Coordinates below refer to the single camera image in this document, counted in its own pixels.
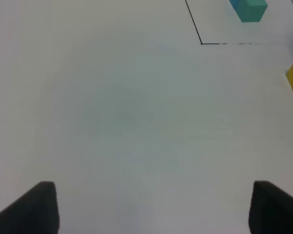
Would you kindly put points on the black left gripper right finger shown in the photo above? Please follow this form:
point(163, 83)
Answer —
point(271, 210)

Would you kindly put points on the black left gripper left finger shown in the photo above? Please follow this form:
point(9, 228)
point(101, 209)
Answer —
point(35, 212)

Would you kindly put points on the template green cube block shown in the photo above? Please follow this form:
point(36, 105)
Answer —
point(251, 10)

